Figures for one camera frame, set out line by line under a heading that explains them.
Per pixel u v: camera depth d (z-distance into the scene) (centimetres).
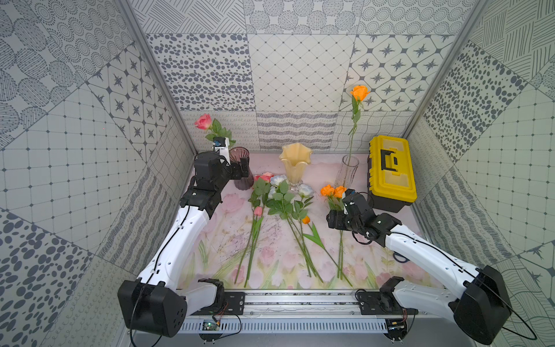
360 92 84
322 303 76
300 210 97
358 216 61
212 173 55
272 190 98
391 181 88
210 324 71
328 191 101
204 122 83
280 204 97
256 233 90
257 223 93
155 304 37
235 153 95
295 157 98
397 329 72
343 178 100
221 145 63
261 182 101
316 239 88
